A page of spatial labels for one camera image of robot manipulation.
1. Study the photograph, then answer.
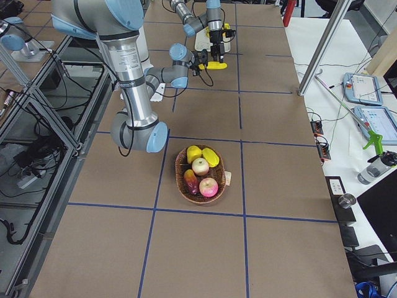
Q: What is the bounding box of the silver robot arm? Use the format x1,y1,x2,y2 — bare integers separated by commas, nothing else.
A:
51,1,208,153
169,0,225,63

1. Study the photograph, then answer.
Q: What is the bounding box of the near teach pendant tablet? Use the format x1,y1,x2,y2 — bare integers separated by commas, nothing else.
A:
354,106,396,146

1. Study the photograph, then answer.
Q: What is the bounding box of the red pink apple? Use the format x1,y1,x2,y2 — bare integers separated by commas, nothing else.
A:
199,178,218,197

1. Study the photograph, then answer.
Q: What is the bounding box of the pale yellow apple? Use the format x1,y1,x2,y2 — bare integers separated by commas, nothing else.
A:
192,158,209,176

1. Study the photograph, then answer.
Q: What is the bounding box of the aluminium frame post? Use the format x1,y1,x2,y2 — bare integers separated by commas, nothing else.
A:
298,0,352,96

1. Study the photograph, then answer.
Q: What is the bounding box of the red cylinder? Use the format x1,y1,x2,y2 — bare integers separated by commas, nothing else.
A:
283,0,297,27

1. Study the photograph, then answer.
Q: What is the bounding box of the clear water bottle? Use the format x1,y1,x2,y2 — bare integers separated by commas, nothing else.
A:
357,151,396,185

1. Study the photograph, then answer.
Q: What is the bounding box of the yellow mango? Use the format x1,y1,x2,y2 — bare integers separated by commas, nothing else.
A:
202,148,220,168

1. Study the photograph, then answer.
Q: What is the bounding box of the black label box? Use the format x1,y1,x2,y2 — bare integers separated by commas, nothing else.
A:
325,176,356,226

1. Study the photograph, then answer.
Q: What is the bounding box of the yellow lemon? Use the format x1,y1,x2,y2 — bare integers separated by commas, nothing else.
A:
186,145,202,164

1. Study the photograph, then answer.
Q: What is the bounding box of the teach pendant tablet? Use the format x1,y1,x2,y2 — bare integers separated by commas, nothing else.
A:
354,106,396,146
342,73,383,106

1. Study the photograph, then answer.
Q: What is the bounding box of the paper basket tag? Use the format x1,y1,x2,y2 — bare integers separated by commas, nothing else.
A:
225,171,232,186

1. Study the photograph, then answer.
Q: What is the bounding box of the far teach pendant tablet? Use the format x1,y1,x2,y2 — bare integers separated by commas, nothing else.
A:
342,73,383,106

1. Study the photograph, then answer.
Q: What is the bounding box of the brown wicker basket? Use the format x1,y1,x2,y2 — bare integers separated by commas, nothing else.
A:
174,145,226,205

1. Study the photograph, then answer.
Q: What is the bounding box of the grey bear serving tray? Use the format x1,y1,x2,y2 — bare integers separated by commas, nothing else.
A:
195,27,231,53

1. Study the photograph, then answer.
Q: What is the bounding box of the steel cup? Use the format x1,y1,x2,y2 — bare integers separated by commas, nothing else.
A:
338,193,357,209

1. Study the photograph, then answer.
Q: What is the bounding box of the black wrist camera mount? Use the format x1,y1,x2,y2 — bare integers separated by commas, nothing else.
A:
222,28,236,43

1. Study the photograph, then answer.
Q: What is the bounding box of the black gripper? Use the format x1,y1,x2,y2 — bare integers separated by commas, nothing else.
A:
189,49,208,76
208,29,225,61

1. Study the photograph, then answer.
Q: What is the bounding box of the dark red fruit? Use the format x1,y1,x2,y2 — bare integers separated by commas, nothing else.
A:
184,169,199,195

